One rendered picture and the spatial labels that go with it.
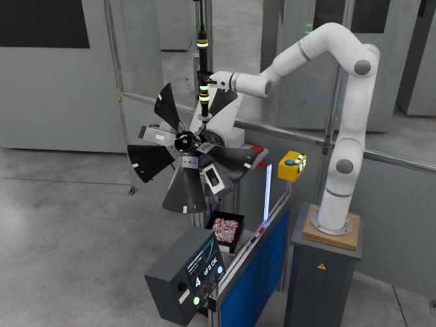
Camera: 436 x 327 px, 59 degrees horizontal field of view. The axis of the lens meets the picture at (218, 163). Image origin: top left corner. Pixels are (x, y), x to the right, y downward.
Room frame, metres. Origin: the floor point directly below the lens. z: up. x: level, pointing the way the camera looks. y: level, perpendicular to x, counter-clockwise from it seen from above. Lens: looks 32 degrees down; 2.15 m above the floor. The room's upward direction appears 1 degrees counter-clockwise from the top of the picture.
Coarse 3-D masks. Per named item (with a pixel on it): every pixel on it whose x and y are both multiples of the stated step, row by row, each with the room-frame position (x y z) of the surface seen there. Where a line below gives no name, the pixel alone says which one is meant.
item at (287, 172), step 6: (288, 156) 1.78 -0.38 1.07; (294, 156) 1.78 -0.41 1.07; (282, 162) 1.72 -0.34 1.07; (294, 162) 1.72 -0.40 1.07; (300, 162) 1.72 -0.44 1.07; (282, 168) 1.70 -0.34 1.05; (288, 168) 1.69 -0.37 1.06; (294, 168) 1.67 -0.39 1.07; (282, 174) 1.70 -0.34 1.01; (288, 174) 1.68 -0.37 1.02; (294, 174) 1.67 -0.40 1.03; (294, 180) 1.67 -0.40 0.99
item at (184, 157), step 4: (184, 156) 1.68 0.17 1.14; (188, 156) 1.69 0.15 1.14; (192, 156) 1.69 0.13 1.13; (184, 160) 1.67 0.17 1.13; (188, 160) 1.67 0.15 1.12; (192, 160) 1.68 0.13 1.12; (196, 160) 1.69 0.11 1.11; (184, 164) 1.65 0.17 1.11; (188, 164) 1.66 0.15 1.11; (192, 164) 1.67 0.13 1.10; (196, 164) 1.68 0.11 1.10; (196, 168) 1.66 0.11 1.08
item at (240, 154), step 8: (208, 152) 1.64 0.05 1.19; (216, 152) 1.64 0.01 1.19; (224, 152) 1.64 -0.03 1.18; (232, 152) 1.64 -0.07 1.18; (240, 152) 1.64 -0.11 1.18; (248, 152) 1.64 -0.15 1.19; (256, 152) 1.63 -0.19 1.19; (216, 160) 1.59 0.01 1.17; (224, 160) 1.59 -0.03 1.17; (232, 160) 1.58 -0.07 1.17; (240, 160) 1.58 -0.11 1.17; (248, 160) 1.58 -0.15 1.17; (224, 168) 1.54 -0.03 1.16; (232, 168) 1.54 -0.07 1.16; (240, 168) 1.54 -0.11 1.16; (248, 168) 1.54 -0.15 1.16; (232, 176) 1.50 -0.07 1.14; (240, 176) 1.50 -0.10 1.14
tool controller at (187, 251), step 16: (176, 240) 0.98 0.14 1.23; (192, 240) 0.96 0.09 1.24; (208, 240) 0.96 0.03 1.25; (176, 256) 0.89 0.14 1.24; (192, 256) 0.88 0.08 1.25; (208, 256) 0.93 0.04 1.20; (160, 272) 0.82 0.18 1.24; (176, 272) 0.81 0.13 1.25; (192, 272) 0.85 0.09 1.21; (208, 272) 0.90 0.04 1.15; (224, 272) 0.96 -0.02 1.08; (160, 288) 0.79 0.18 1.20; (176, 288) 0.78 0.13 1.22; (192, 288) 0.83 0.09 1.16; (208, 288) 0.88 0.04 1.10; (160, 304) 0.80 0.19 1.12; (176, 304) 0.77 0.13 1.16; (192, 304) 0.80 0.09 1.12; (176, 320) 0.77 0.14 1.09
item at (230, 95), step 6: (228, 90) 1.83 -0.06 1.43; (216, 96) 1.89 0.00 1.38; (222, 96) 1.83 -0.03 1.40; (228, 96) 1.79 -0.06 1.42; (234, 96) 1.76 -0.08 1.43; (216, 102) 1.84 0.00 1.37; (222, 102) 1.78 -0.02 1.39; (228, 102) 1.75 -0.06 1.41; (210, 108) 1.85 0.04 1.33; (216, 108) 1.78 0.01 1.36; (222, 108) 1.74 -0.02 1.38; (216, 114) 1.74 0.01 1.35
